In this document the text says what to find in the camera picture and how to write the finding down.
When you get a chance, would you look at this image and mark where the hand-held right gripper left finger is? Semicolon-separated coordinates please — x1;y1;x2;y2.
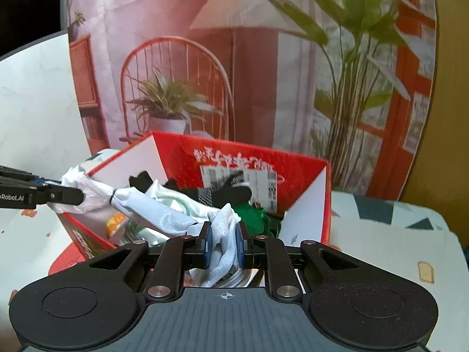
90;224;213;301

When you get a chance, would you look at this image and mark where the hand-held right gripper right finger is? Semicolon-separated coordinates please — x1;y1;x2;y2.
236;223;358;300

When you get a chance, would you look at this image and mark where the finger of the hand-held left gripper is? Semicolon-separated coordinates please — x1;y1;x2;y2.
37;183;86;209

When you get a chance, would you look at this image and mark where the white mesh cloth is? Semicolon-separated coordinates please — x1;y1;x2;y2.
187;203;250;288

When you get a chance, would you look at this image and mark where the black patterned sock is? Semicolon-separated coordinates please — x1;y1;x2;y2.
163;173;253;206

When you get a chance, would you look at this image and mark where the pale green garment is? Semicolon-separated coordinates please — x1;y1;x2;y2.
145;179;209;218

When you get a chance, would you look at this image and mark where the white cloth garment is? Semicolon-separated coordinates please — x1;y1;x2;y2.
55;167;198;237

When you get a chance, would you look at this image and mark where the white green patterned cloth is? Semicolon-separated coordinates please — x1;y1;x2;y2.
117;224;167;247

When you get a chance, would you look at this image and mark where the plain black sock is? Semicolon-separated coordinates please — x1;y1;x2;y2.
128;170;154;193

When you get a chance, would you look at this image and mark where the red cardboard box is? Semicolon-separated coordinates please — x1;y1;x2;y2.
60;131;332;261

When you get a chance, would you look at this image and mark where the white marble board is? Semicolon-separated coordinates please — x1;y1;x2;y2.
0;33;92;177

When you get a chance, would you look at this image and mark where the printed patterned tablecloth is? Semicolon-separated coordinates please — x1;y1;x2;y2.
0;148;464;352

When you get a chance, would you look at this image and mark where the printed room scene backdrop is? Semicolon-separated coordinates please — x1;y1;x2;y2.
60;0;436;200

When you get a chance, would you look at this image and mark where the grey window frame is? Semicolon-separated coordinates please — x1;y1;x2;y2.
60;0;71;33

